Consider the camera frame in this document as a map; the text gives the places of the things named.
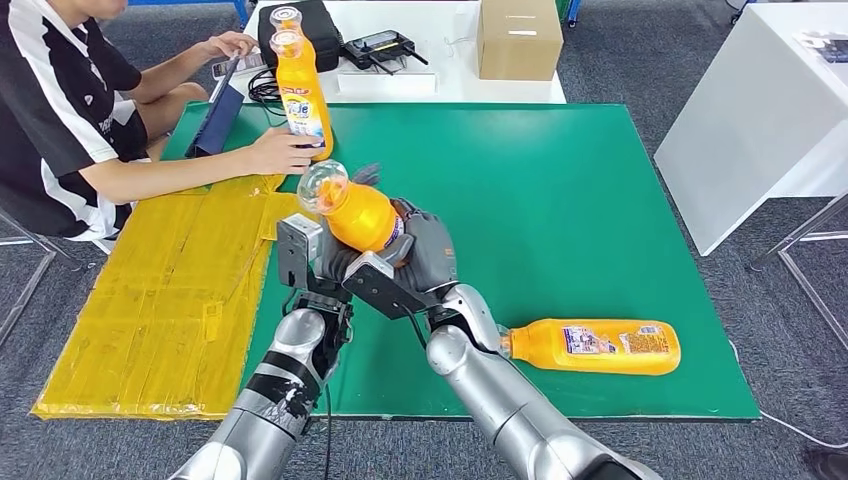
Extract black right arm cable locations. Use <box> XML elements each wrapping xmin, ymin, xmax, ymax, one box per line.
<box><xmin>404</xmin><ymin>309</ymin><xmax>431</xmax><ymax>351</ymax></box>

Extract green table mat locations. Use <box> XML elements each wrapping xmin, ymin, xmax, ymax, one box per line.
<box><xmin>162</xmin><ymin>102</ymin><xmax>762</xmax><ymax>423</ymax></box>

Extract black carry case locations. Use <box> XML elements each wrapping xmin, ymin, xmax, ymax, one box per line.
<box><xmin>256</xmin><ymin>0</ymin><xmax>344</xmax><ymax>73</ymax></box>

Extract black cable bundle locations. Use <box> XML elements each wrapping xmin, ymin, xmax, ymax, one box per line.
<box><xmin>247</xmin><ymin>66</ymin><xmax>287</xmax><ymax>111</ymax></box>

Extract brown cardboard box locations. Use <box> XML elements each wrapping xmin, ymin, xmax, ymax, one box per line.
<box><xmin>476</xmin><ymin>0</ymin><xmax>564</xmax><ymax>82</ymax></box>

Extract person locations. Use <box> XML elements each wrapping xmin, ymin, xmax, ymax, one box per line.
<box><xmin>0</xmin><ymin>0</ymin><xmax>326</xmax><ymax>243</ymax></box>

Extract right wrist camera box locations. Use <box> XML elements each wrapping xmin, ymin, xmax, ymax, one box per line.
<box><xmin>341</xmin><ymin>250</ymin><xmax>440</xmax><ymax>322</ymax></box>

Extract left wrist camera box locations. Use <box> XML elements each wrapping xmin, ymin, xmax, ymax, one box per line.
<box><xmin>276</xmin><ymin>213</ymin><xmax>325</xmax><ymax>291</ymax></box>

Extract yellow taped cardboard sheet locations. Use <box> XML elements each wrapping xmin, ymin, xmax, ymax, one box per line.
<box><xmin>31</xmin><ymin>173</ymin><xmax>306</xmax><ymax>422</ymax></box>

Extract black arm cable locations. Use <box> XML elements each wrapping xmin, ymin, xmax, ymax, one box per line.
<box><xmin>404</xmin><ymin>309</ymin><xmax>431</xmax><ymax>351</ymax></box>
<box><xmin>321</xmin><ymin>384</ymin><xmax>334</xmax><ymax>480</ymax></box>

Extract white table with metal legs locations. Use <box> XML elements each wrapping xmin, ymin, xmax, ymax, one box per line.
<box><xmin>654</xmin><ymin>3</ymin><xmax>848</xmax><ymax>352</ymax></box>

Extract person's right hand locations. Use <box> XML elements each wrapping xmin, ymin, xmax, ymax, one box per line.
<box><xmin>246</xmin><ymin>127</ymin><xmax>326</xmax><ymax>177</ymax></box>

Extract blue metal shelving rack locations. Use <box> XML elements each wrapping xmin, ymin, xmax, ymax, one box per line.
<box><xmin>125</xmin><ymin>0</ymin><xmax>584</xmax><ymax>31</ymax></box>

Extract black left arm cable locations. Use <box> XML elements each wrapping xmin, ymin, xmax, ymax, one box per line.
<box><xmin>321</xmin><ymin>384</ymin><xmax>334</xmax><ymax>480</ymax></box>

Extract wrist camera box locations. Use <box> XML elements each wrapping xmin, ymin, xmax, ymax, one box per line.
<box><xmin>276</xmin><ymin>213</ymin><xmax>325</xmax><ymax>291</ymax></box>
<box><xmin>341</xmin><ymin>250</ymin><xmax>440</xmax><ymax>322</ymax></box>

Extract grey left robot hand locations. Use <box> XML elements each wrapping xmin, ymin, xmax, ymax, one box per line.
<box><xmin>313</xmin><ymin>163</ymin><xmax>417</xmax><ymax>285</ymax></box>

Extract orange detergent bottle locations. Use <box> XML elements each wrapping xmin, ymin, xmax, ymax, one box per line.
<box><xmin>269</xmin><ymin>5</ymin><xmax>305</xmax><ymax>34</ymax></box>
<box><xmin>296</xmin><ymin>159</ymin><xmax>407</xmax><ymax>256</ymax></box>
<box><xmin>269</xmin><ymin>29</ymin><xmax>335</xmax><ymax>162</ymax></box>
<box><xmin>496</xmin><ymin>318</ymin><xmax>682</xmax><ymax>378</ymax></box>

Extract blue tablet case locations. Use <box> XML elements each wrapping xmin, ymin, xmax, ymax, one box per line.
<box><xmin>185</xmin><ymin>58</ymin><xmax>245</xmax><ymax>159</ymax></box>

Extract black handheld controller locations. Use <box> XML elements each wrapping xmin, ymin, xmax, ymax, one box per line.
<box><xmin>342</xmin><ymin>29</ymin><xmax>430</xmax><ymax>75</ymax></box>

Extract black floor object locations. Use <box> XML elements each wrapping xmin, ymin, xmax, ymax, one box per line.
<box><xmin>804</xmin><ymin>450</ymin><xmax>848</xmax><ymax>480</ymax></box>

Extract metal chair frame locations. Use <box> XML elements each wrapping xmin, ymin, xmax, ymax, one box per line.
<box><xmin>0</xmin><ymin>208</ymin><xmax>114</xmax><ymax>352</ymax></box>

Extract printed brochure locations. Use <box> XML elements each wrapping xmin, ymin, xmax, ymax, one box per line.
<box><xmin>792</xmin><ymin>30</ymin><xmax>848</xmax><ymax>66</ymax></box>

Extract person's left hand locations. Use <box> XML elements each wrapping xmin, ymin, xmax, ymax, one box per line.
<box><xmin>197</xmin><ymin>31</ymin><xmax>261</xmax><ymax>62</ymax></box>

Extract long white table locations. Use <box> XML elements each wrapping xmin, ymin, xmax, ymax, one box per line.
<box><xmin>228</xmin><ymin>1</ymin><xmax>567</xmax><ymax>105</ymax></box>

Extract smartphone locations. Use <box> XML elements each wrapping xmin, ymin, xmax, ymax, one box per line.
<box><xmin>211</xmin><ymin>52</ymin><xmax>268</xmax><ymax>81</ymax></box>

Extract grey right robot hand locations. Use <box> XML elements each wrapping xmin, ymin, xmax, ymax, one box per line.
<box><xmin>390</xmin><ymin>197</ymin><xmax>460</xmax><ymax>294</ymax></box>

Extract white floor cable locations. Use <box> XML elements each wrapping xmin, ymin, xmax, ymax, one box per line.
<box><xmin>727</xmin><ymin>339</ymin><xmax>848</xmax><ymax>452</ymax></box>

